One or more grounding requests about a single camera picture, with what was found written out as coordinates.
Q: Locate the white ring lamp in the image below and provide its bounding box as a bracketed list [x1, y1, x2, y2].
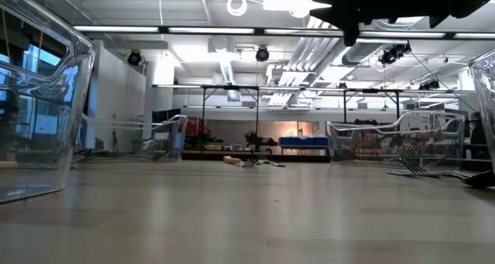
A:
[226, 0, 248, 17]

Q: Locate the black monitor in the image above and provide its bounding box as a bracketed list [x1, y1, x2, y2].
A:
[152, 108, 182, 124]

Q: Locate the orange handled fork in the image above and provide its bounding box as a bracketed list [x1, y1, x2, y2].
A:
[223, 155, 260, 169]

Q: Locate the blue storage crate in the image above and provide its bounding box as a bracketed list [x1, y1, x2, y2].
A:
[278, 136, 329, 147]

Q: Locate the clear plastic bin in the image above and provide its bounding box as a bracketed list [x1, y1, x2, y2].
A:
[325, 109, 466, 168]
[0, 0, 97, 205]
[467, 49, 495, 187]
[73, 112, 189, 164]

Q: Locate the red tool cabinet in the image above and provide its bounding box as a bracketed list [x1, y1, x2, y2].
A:
[185, 116, 212, 137]

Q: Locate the black ceiling light cluster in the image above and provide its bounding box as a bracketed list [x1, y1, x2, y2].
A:
[378, 43, 411, 66]

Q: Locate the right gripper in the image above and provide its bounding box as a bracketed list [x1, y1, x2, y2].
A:
[309, 0, 452, 47]

